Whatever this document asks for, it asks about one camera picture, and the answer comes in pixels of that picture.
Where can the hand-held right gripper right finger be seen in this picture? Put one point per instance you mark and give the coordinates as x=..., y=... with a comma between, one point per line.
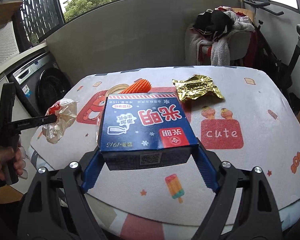
x=208, y=171

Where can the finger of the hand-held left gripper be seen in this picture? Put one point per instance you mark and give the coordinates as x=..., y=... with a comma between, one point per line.
x=27, y=123

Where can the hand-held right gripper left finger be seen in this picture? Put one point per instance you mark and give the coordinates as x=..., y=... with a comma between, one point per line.
x=92, y=173

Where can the clear red printed plastic bag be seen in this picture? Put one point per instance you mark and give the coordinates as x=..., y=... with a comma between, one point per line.
x=62, y=115

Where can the blue printed carton box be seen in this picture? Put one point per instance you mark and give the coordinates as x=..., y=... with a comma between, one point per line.
x=145, y=122

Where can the person's left hand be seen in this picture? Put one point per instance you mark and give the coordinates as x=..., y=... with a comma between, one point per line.
x=17, y=158

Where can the grey washing machine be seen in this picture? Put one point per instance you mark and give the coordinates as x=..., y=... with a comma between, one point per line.
x=30, y=82

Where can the white cartoon printed table mat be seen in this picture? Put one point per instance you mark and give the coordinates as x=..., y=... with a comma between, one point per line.
x=240, y=180

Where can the white perforated laundry basket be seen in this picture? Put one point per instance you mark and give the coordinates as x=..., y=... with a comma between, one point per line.
x=2, y=47

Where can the gold foil wrapper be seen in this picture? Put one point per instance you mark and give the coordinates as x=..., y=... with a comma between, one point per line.
x=197, y=87

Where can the beige tape roll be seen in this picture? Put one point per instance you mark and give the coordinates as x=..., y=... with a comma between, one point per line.
x=112, y=88

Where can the orange foam fruit net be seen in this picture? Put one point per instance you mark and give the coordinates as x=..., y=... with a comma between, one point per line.
x=137, y=88

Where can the dark framed window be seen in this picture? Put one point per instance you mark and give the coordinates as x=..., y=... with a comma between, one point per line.
x=40, y=7

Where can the white fleece garment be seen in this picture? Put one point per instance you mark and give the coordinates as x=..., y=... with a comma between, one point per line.
x=220, y=52

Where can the black exercise bike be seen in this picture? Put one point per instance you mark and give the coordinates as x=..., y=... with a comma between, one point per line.
x=277, y=62

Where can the beige chair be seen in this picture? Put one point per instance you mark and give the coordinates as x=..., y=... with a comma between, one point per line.
x=240, y=45

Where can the large green tree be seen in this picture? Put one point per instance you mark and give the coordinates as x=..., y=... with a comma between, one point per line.
x=90, y=3

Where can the black garment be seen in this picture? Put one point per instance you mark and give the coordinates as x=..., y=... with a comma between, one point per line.
x=212, y=21

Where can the pile of mixed clothes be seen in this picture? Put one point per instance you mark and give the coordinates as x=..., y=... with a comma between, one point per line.
x=242, y=21

